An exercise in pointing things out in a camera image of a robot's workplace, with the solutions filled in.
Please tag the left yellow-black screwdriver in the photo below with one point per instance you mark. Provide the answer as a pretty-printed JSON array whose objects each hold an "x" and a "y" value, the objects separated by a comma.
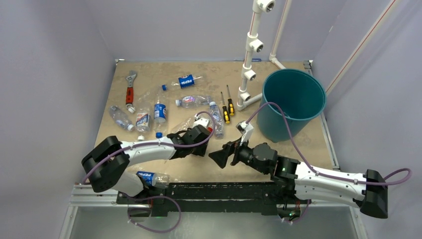
[{"x": 226, "y": 115}]

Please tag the Pepsi bottle near base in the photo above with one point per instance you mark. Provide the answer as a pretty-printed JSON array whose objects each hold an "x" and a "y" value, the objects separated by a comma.
[{"x": 157, "y": 180}]

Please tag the right yellow-black screwdriver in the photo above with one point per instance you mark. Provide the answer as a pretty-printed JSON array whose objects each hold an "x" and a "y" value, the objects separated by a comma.
[{"x": 230, "y": 103}]

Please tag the red handled adjustable wrench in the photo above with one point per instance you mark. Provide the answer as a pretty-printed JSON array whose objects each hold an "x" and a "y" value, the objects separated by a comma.
[{"x": 130, "y": 91}]

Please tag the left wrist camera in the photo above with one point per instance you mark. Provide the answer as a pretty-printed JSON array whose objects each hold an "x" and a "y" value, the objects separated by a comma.
[{"x": 205, "y": 122}]

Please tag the Pepsi bottle at back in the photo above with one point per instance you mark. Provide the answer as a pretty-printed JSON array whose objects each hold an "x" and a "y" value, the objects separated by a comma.
[{"x": 187, "y": 81}]

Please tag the small clear bottle far left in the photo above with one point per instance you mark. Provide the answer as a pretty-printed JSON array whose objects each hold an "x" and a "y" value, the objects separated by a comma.
[{"x": 121, "y": 118}]

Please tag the clear bottle red logo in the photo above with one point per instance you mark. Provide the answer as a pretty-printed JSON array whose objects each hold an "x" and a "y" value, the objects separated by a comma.
[{"x": 193, "y": 101}]

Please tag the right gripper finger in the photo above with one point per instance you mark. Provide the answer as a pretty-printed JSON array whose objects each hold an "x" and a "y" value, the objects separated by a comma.
[
  {"x": 231, "y": 145},
  {"x": 221, "y": 156}
]

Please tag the teal plastic bin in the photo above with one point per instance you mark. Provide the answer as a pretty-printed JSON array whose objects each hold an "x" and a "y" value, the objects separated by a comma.
[{"x": 300, "y": 96}]

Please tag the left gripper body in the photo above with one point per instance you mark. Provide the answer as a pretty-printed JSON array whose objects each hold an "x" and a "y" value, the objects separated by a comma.
[{"x": 198, "y": 150}]

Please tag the Pepsi bottle blue cap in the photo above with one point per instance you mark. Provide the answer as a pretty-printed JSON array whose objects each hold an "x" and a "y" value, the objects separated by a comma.
[{"x": 160, "y": 113}]

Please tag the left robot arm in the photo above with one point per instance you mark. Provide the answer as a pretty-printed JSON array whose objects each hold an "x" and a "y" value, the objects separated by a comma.
[{"x": 105, "y": 166}]

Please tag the white PVC pipe stand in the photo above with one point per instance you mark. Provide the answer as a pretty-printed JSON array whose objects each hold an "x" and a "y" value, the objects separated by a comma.
[{"x": 253, "y": 45}]

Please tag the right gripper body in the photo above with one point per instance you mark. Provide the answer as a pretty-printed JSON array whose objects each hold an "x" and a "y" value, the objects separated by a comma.
[{"x": 244, "y": 154}]

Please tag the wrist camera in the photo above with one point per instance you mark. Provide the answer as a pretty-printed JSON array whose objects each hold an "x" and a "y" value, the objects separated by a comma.
[
  {"x": 246, "y": 129},
  {"x": 205, "y": 122}
]

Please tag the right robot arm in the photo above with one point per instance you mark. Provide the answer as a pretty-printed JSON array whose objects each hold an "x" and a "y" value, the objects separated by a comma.
[{"x": 296, "y": 182}]

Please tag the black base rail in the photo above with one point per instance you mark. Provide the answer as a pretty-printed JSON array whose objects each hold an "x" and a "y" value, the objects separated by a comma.
[{"x": 266, "y": 198}]

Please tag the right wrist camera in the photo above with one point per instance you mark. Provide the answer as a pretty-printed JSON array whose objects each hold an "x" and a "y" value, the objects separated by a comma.
[{"x": 246, "y": 129}]

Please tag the clear bottle blue-orange label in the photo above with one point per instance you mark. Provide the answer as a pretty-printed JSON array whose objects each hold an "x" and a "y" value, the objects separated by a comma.
[{"x": 143, "y": 120}]

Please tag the white pipe on wall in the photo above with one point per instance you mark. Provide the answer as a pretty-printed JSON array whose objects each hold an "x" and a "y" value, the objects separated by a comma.
[{"x": 273, "y": 54}]

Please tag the clear bottle light-blue cap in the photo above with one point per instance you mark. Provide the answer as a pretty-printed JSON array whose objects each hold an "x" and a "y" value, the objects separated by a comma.
[{"x": 219, "y": 123}]

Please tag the yellow-black screwdriver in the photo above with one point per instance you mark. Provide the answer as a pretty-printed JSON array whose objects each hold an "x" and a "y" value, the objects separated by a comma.
[
  {"x": 226, "y": 115},
  {"x": 230, "y": 103}
]

